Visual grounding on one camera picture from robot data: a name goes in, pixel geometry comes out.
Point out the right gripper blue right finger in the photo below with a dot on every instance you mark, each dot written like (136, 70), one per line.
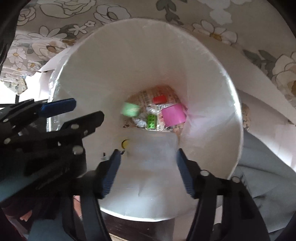
(188, 170)

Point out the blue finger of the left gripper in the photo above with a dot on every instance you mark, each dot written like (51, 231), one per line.
(82, 126)
(57, 107)

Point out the red toy block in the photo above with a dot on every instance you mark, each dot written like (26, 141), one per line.
(162, 99)

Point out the green toy building brick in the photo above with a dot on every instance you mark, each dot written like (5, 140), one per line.
(130, 110)

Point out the floral bedspread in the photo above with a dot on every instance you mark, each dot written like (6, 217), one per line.
(263, 31)

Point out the white trash bin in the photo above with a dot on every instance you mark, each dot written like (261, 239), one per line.
(113, 63)

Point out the printed snack wrapper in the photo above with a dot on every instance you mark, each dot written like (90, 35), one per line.
(145, 100)

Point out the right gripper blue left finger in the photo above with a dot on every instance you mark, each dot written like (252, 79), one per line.
(111, 169)

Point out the pink plastic cube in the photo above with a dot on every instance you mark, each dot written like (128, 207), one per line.
(173, 115)

